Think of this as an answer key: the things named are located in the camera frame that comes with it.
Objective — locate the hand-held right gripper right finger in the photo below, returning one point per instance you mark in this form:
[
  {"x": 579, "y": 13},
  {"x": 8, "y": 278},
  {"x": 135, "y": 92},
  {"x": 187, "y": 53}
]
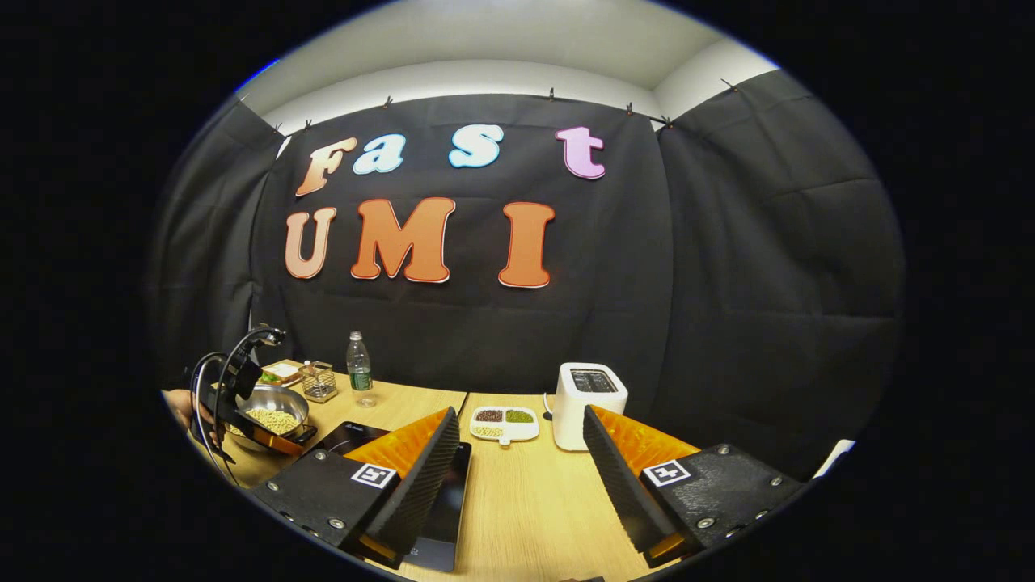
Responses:
[{"x": 618, "y": 485}]

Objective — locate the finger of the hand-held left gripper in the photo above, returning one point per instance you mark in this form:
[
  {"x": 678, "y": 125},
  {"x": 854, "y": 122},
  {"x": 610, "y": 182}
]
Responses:
[{"x": 279, "y": 442}]

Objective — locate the white toaster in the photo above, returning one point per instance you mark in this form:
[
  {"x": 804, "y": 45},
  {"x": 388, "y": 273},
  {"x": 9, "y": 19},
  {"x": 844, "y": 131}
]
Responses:
[{"x": 578, "y": 412}]

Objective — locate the clear plastic water bottle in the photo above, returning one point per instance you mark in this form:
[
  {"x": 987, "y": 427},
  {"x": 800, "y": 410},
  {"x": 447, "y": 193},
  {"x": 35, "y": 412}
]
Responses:
[{"x": 361, "y": 376}]

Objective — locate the small white plate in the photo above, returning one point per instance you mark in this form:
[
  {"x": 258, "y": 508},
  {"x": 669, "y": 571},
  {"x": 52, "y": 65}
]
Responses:
[{"x": 293, "y": 380}]

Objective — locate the green mung beans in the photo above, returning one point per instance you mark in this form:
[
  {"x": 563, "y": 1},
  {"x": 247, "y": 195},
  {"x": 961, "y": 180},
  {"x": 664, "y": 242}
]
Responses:
[{"x": 520, "y": 416}]

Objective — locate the black induction cooktop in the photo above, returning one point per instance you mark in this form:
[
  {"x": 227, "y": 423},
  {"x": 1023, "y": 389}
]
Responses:
[{"x": 449, "y": 501}]

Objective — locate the pile of yellow soybeans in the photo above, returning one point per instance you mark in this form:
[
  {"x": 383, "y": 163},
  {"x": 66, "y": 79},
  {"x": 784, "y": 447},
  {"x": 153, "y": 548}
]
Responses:
[{"x": 273, "y": 420}]

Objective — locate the black backdrop cloth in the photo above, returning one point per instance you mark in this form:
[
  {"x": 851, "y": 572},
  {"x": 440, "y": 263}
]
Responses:
[{"x": 728, "y": 283}]

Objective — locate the dark red beans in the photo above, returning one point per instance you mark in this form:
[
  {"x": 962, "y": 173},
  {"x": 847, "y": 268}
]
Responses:
[{"x": 489, "y": 415}]

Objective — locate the pale yellow beans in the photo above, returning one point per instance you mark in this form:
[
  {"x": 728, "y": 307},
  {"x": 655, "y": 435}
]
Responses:
[{"x": 487, "y": 432}]

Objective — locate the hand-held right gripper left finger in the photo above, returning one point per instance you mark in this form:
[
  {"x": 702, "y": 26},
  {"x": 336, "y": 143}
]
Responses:
[{"x": 420, "y": 485}]

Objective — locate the white divided dish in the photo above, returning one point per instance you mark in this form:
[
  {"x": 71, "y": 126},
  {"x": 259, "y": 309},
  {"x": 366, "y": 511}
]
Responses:
[{"x": 505, "y": 428}]

